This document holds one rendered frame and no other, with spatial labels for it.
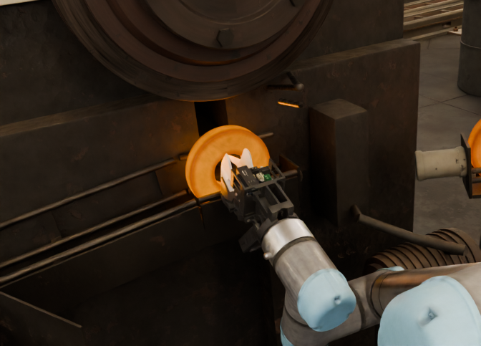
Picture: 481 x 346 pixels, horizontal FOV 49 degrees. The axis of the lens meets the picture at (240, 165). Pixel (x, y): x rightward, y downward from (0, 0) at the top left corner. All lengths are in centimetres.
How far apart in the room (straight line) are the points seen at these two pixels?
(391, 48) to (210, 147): 45
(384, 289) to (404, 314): 35
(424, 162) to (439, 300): 66
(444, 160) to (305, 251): 43
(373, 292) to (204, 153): 36
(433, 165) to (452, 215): 119
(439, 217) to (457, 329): 182
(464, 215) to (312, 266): 158
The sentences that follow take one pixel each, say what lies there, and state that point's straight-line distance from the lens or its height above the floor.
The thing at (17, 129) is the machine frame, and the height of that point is 87.
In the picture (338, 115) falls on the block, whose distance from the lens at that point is 98.
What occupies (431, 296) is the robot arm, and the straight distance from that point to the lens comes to 44.
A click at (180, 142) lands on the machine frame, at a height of 79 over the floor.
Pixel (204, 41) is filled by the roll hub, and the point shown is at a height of 99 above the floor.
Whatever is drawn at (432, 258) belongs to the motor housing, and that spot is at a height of 52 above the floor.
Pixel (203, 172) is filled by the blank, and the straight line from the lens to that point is 92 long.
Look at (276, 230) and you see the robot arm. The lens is 77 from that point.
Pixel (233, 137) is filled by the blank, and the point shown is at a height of 80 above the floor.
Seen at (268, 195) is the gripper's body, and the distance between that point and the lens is 80.
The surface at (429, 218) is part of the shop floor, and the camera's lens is 222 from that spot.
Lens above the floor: 114
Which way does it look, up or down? 25 degrees down
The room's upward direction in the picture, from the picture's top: 7 degrees counter-clockwise
